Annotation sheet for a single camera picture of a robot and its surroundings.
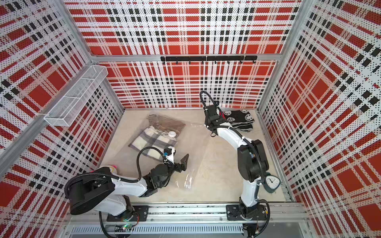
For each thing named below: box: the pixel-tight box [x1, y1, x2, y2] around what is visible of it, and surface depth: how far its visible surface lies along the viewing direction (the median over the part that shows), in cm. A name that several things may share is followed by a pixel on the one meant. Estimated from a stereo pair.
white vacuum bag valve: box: [168, 130, 177, 138], surface depth 101 cm
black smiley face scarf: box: [222, 109, 255, 133], surface depth 110 cm
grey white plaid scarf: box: [127, 125, 178, 162], surface depth 97 cm
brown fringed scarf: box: [146, 114, 186, 138], surface depth 106 cm
